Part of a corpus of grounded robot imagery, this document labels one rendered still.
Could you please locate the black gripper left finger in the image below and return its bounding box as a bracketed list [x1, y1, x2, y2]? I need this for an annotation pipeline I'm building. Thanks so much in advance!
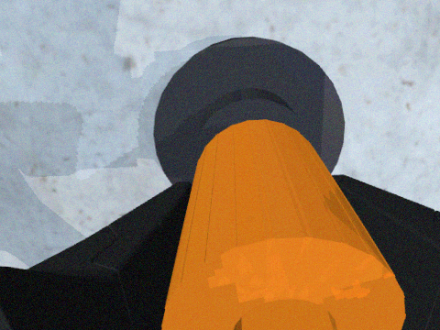
[0, 181, 192, 330]

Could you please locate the grey round pedestal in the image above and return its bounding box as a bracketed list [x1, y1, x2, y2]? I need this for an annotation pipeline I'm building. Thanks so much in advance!
[154, 37, 345, 186]

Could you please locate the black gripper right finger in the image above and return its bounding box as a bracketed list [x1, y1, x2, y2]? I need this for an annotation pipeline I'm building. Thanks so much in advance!
[333, 175, 440, 330]

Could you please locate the orange knob with d-shaped hole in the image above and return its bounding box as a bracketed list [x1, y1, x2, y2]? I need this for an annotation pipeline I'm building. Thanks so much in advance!
[161, 120, 406, 330]

